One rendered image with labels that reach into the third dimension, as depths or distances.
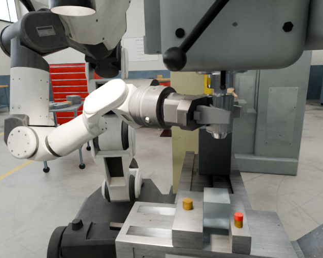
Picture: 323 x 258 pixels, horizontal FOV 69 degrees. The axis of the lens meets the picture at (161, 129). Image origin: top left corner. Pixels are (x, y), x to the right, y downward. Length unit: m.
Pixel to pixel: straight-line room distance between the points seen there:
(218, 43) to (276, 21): 0.07
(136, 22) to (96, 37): 9.15
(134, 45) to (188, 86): 7.78
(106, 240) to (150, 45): 0.93
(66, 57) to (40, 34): 10.32
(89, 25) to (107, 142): 0.52
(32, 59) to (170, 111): 0.39
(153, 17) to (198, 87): 1.76
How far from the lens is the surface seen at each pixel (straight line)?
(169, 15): 0.34
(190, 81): 2.16
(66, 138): 0.60
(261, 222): 0.61
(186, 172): 0.97
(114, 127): 1.06
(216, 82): 0.41
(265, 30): 0.34
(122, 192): 1.28
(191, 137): 2.25
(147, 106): 0.47
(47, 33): 0.71
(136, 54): 9.80
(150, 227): 0.57
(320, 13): 0.35
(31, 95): 0.67
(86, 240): 1.20
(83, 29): 0.76
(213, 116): 0.41
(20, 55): 0.70
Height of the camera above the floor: 1.32
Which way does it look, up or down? 15 degrees down
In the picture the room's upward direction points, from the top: 2 degrees counter-clockwise
